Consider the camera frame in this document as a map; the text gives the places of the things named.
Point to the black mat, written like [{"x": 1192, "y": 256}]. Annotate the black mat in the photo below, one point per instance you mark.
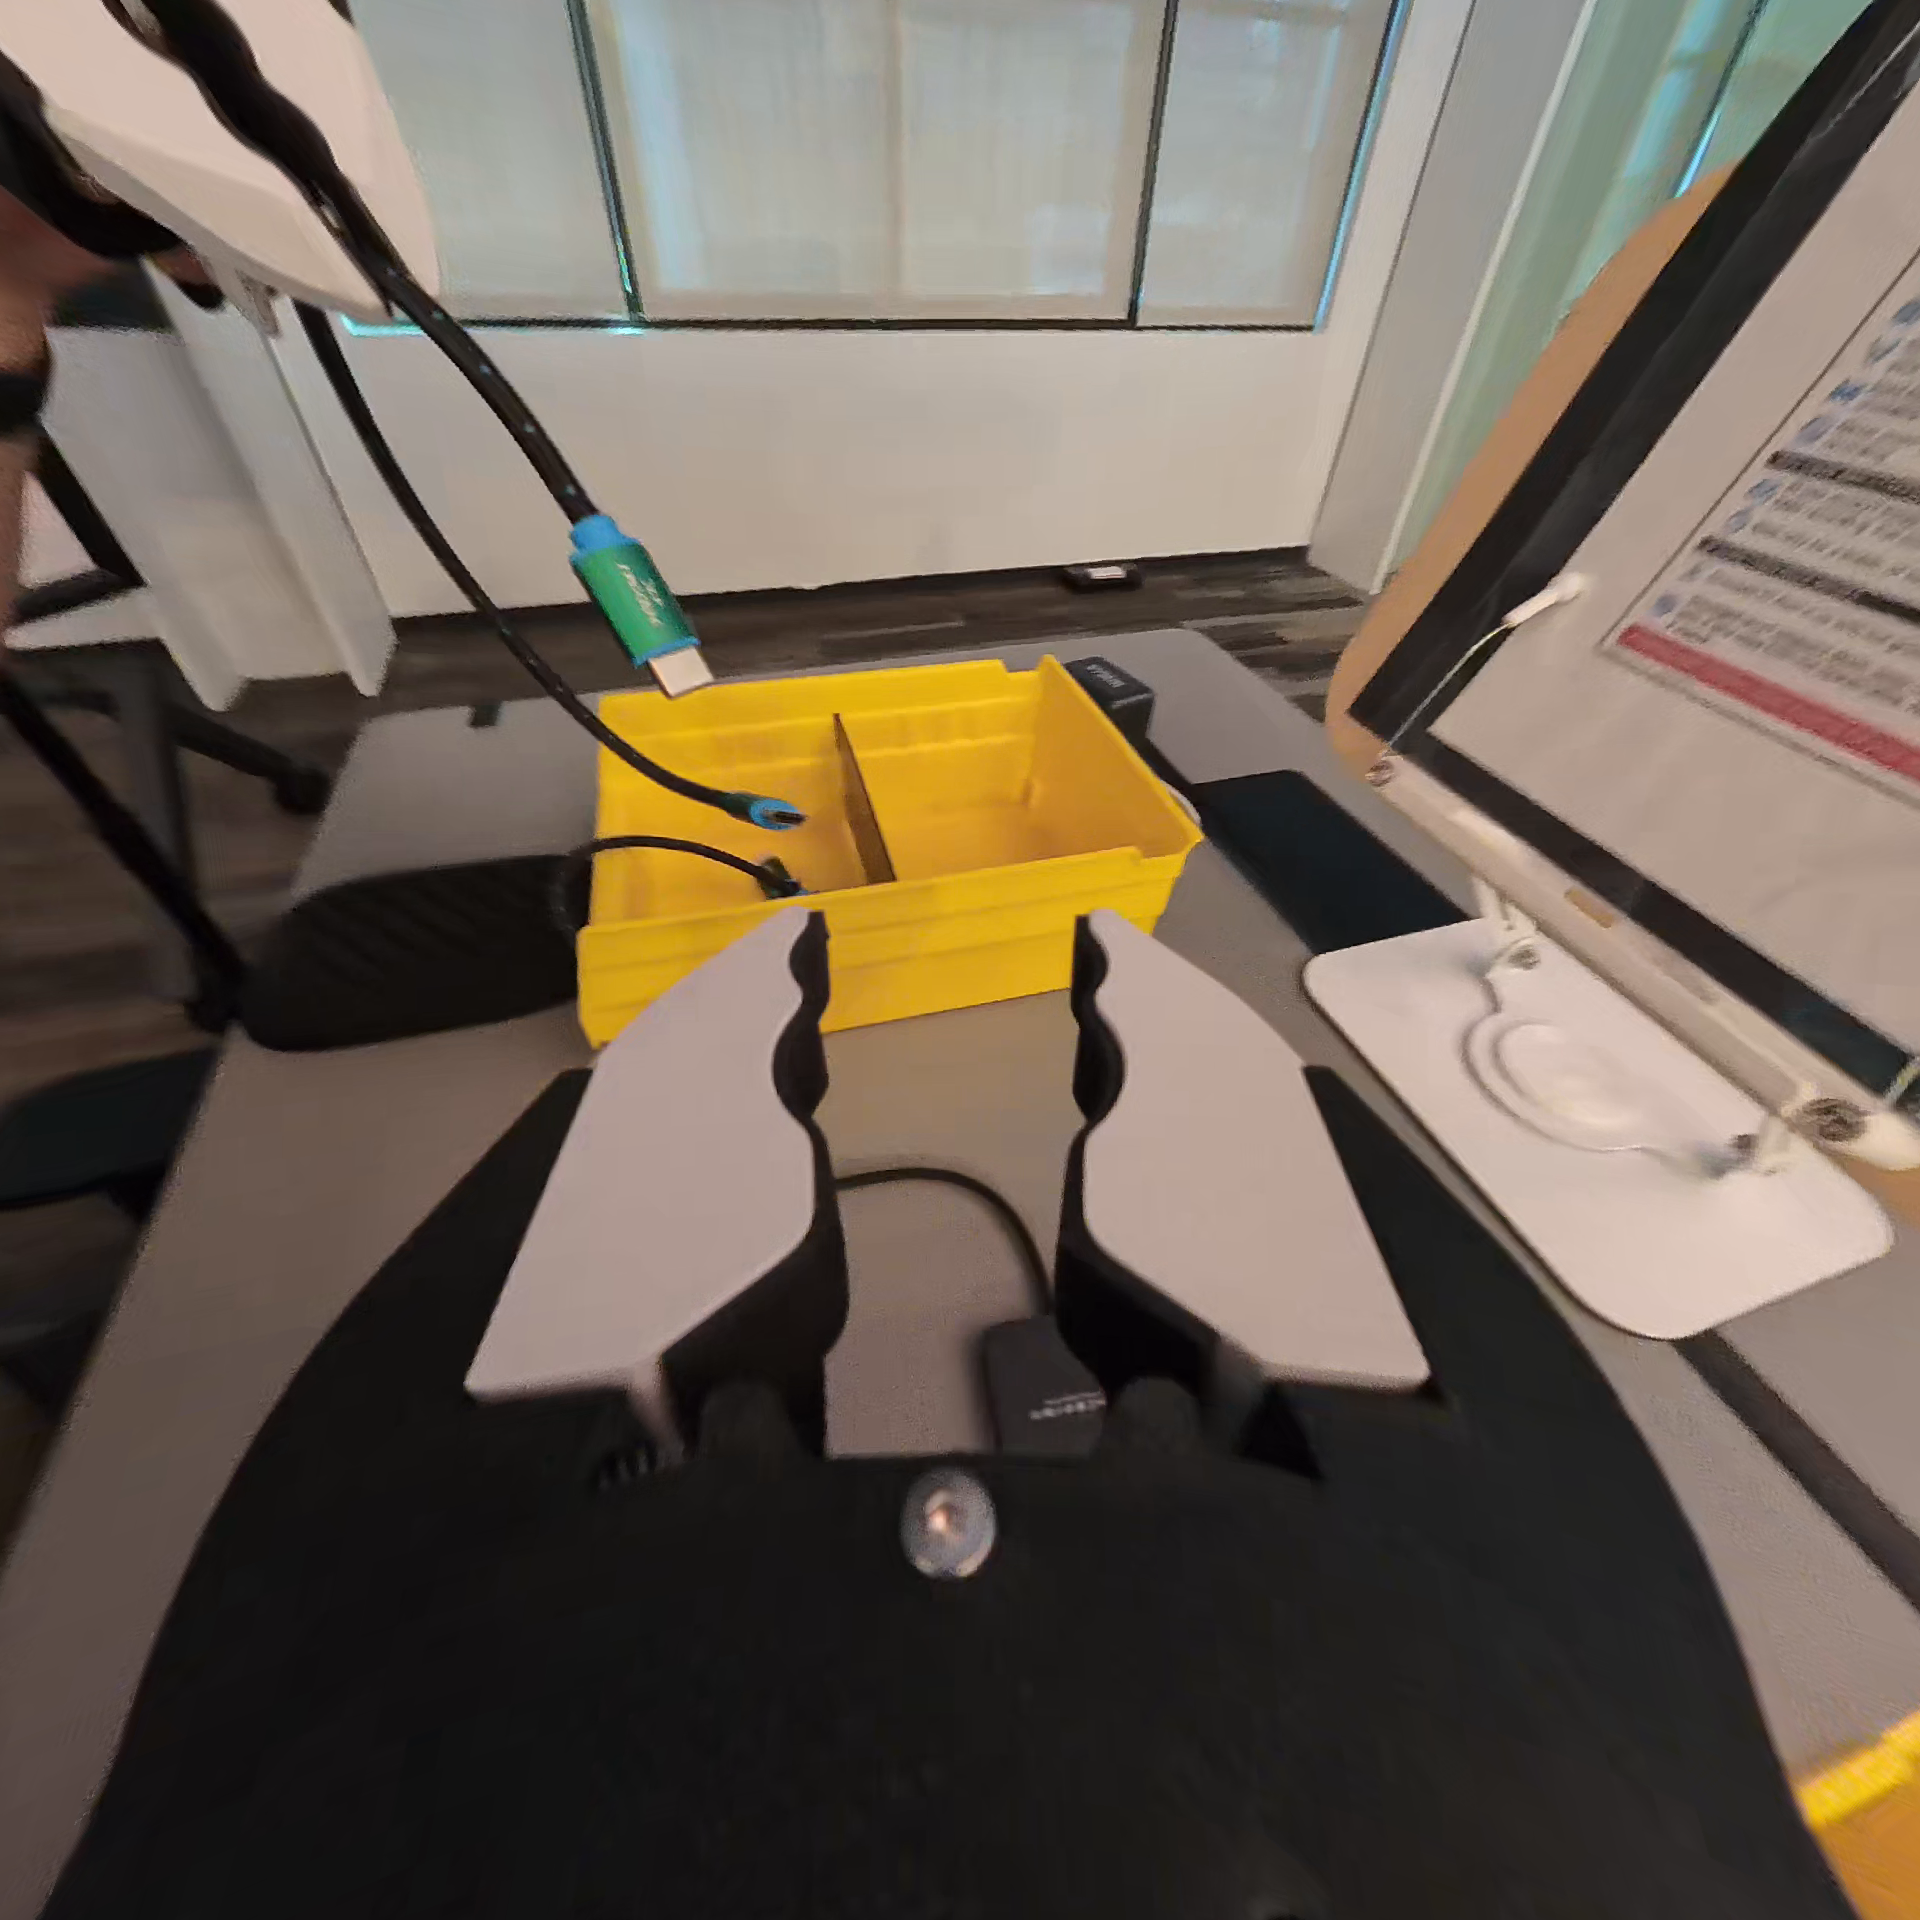
[{"x": 1321, "y": 864}]

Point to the glass window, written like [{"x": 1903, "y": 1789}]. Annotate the glass window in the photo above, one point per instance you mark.
[{"x": 898, "y": 153}]

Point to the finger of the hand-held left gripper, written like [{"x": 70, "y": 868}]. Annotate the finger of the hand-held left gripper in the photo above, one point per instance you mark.
[{"x": 194, "y": 134}]

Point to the black office chair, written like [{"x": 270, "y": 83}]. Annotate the black office chair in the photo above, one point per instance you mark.
[{"x": 227, "y": 749}]

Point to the wooden framed instruction board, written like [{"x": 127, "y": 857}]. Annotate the wooden framed instruction board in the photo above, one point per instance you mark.
[{"x": 1592, "y": 674}]

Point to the black textured pouch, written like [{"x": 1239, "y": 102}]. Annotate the black textured pouch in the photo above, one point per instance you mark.
[{"x": 420, "y": 946}]

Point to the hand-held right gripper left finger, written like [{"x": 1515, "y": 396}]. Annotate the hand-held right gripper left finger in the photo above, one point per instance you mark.
[{"x": 673, "y": 1172}]

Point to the yellow plastic bin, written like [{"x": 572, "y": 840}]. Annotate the yellow plastic bin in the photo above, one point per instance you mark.
[{"x": 961, "y": 946}]

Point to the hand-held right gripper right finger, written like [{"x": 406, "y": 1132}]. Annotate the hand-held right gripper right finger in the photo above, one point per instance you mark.
[{"x": 1217, "y": 1172}]

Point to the black power adapter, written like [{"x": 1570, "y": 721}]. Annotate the black power adapter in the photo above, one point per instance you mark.
[{"x": 1114, "y": 695}]

